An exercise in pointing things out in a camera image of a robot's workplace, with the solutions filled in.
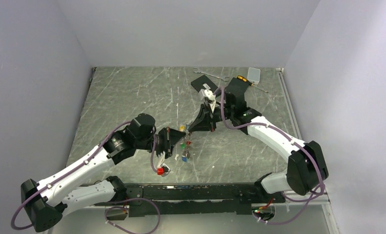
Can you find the plain black box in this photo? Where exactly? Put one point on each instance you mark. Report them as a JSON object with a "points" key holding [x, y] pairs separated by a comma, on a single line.
{"points": [[234, 94]]}

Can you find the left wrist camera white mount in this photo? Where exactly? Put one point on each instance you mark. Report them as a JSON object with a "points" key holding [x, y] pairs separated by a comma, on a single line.
{"points": [[162, 169]]}

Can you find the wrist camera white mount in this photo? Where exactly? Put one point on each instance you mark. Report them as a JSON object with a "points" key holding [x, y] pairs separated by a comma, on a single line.
{"points": [[208, 97], [162, 169]]}

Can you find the aluminium frame rail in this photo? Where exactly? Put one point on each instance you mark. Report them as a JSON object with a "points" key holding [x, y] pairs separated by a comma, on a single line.
{"points": [[313, 197]]}

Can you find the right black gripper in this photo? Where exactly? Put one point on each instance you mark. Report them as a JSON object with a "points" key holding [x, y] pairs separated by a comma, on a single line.
{"points": [[203, 123]]}

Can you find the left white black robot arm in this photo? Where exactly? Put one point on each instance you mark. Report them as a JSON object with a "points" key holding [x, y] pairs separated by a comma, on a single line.
{"points": [[48, 200]]}

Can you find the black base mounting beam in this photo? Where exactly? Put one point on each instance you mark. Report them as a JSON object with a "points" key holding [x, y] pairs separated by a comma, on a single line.
{"points": [[183, 199]]}

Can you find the black box with white label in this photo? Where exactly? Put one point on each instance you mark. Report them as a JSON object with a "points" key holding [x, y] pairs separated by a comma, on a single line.
{"points": [[203, 82]]}

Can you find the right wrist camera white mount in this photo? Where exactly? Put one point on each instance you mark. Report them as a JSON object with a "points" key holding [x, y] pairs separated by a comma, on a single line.
{"points": [[208, 97]]}

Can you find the yellow black handled screwdriver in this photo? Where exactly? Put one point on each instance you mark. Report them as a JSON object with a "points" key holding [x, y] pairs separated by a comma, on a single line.
{"points": [[250, 83]]}

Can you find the clear plastic container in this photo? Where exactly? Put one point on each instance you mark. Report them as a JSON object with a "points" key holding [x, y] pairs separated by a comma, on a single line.
{"points": [[254, 75]]}

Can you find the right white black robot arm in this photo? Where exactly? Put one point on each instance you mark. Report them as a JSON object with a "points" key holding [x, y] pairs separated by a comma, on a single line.
{"points": [[306, 167]]}

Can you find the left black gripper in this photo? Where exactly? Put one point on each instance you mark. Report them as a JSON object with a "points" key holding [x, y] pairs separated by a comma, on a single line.
{"points": [[170, 137]]}

